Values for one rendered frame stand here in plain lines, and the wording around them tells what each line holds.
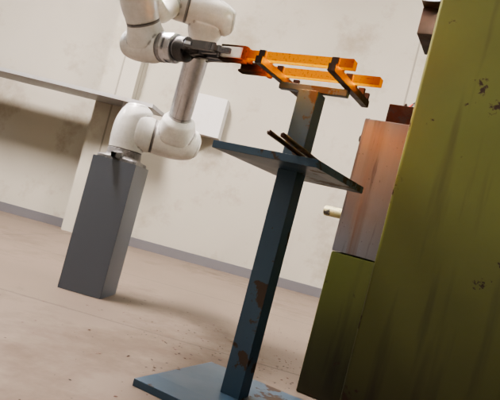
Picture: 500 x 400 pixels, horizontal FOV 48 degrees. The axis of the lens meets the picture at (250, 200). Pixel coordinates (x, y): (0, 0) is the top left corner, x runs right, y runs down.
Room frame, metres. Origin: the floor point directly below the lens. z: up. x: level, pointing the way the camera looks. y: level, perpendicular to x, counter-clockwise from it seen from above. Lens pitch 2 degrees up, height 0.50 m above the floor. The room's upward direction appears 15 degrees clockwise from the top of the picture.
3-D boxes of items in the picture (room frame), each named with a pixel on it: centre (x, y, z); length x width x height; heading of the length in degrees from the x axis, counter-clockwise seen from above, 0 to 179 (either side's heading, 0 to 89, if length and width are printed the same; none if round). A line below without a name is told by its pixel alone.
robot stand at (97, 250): (2.55, 0.60, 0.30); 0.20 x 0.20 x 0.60; 84
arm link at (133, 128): (2.55, 0.59, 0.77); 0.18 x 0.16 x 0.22; 100
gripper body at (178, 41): (1.65, 0.28, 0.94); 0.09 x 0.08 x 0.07; 61
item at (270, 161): (1.57, -0.09, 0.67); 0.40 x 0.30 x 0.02; 152
